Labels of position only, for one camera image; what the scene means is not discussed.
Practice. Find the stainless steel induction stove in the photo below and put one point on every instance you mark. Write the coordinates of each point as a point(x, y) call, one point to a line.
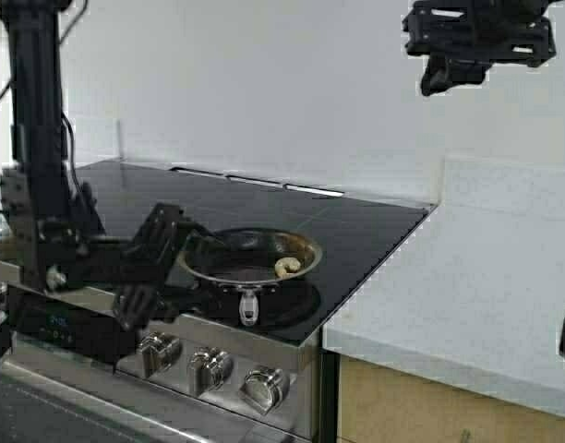
point(234, 350)

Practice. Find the wooden cabinet under counter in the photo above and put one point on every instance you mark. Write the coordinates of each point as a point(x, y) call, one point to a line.
point(378, 404)

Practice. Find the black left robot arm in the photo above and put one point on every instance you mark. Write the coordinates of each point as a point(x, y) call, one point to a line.
point(41, 196)

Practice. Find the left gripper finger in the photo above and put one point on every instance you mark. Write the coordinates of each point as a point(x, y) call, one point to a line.
point(196, 234)

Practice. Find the middle chrome stove knob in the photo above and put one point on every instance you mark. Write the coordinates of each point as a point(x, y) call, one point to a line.
point(207, 370)

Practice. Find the small black frying pan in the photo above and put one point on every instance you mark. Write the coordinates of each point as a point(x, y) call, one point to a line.
point(242, 275)

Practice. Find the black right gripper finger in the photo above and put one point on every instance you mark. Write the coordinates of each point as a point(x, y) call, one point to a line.
point(443, 73)

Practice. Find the left chrome stove knob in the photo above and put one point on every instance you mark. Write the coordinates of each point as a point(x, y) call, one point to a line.
point(157, 352)

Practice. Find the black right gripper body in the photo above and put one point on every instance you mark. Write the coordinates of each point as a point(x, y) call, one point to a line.
point(481, 32)

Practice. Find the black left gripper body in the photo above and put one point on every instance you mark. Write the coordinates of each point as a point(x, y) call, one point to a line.
point(137, 268)

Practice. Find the raw grey shrimp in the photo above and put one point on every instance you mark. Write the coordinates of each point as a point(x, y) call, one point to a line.
point(287, 266)

